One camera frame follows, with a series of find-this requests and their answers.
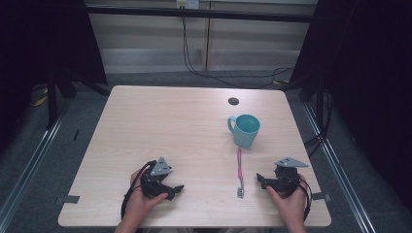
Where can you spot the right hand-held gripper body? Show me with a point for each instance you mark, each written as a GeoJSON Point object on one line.
{"type": "Point", "coordinates": [286, 179]}

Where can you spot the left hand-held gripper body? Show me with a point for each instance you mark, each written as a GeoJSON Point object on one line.
{"type": "Point", "coordinates": [155, 181]}

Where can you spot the pink toothbrush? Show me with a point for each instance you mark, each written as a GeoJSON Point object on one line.
{"type": "Point", "coordinates": [240, 174]}

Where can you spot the teal cup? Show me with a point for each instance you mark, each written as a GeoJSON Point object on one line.
{"type": "Point", "coordinates": [244, 131]}

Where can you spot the person's right hand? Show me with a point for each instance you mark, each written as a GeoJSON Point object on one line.
{"type": "Point", "coordinates": [293, 205]}

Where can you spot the person's left hand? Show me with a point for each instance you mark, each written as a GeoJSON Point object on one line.
{"type": "Point", "coordinates": [139, 204]}

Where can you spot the dark round table grommet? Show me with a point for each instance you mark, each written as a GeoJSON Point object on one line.
{"type": "Point", "coordinates": [233, 101]}

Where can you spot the small black floor strip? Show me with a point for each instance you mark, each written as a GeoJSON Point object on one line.
{"type": "Point", "coordinates": [76, 135]}

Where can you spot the black curtain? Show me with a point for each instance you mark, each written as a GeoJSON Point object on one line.
{"type": "Point", "coordinates": [39, 42]}
{"type": "Point", "coordinates": [372, 81]}

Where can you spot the black metal stand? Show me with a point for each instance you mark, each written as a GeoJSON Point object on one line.
{"type": "Point", "coordinates": [51, 100]}

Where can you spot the yellow floor tape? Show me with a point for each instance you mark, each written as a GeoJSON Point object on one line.
{"type": "Point", "coordinates": [40, 101]}

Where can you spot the black horizontal bar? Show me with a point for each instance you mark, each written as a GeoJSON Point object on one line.
{"type": "Point", "coordinates": [200, 13]}

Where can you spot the grey table edge bracket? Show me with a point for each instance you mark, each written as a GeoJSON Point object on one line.
{"type": "Point", "coordinates": [321, 196]}

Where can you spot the metal floor rail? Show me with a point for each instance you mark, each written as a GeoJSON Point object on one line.
{"type": "Point", "coordinates": [30, 161]}
{"type": "Point", "coordinates": [340, 174]}

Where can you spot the white wall power outlet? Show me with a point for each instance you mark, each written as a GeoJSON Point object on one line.
{"type": "Point", "coordinates": [188, 4]}

